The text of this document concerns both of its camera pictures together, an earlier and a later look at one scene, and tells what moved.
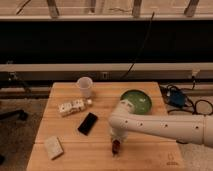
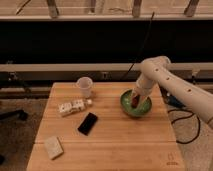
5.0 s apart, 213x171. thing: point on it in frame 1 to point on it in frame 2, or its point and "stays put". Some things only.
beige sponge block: x=53 y=146 stays put
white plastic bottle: x=72 y=107 stays put
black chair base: x=22 y=115 stays put
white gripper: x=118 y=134 to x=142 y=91
